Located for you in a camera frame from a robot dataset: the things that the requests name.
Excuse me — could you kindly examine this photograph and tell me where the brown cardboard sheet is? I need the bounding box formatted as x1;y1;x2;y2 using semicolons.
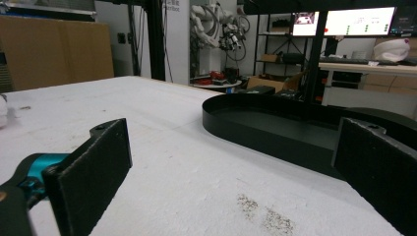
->
0;15;115;92

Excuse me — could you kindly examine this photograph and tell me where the black metal shelf rack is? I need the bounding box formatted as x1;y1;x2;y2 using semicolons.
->
253;13;311;77

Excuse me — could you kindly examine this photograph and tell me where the black keyboard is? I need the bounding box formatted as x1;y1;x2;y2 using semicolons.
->
319;56;371;65

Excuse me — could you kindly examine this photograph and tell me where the black metal frame post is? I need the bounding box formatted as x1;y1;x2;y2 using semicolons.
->
304;10;329;103

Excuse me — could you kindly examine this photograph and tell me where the wooden desk with drawers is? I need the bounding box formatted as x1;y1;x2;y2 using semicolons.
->
318;62;417;118

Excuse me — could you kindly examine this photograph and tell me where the white plush hat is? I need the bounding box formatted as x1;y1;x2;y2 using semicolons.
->
373;37;411;63

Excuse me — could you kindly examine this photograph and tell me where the wide computer monitor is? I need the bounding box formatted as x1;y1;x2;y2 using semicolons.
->
324;6;397;37

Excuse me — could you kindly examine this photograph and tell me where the black metal stand post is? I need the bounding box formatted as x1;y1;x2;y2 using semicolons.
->
146;0;166;82

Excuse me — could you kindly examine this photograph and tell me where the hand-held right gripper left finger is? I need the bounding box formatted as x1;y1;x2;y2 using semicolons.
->
0;117;134;236

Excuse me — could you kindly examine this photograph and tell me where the round white side table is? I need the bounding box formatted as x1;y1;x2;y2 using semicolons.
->
192;80;243;90

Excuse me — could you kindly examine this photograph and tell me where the brown cardboard box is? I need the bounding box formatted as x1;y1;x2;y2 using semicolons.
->
246;72;304;93

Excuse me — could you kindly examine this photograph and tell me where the black oval metal tray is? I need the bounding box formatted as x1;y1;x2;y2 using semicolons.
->
202;92;417;181

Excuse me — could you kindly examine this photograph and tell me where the red tool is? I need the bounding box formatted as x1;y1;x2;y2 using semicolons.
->
209;70;226;82

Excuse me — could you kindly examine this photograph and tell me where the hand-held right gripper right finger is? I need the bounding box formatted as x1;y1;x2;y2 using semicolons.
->
330;117;417;236

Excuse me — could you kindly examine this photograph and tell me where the small computer monitor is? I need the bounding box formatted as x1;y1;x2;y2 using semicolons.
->
292;11;320;36

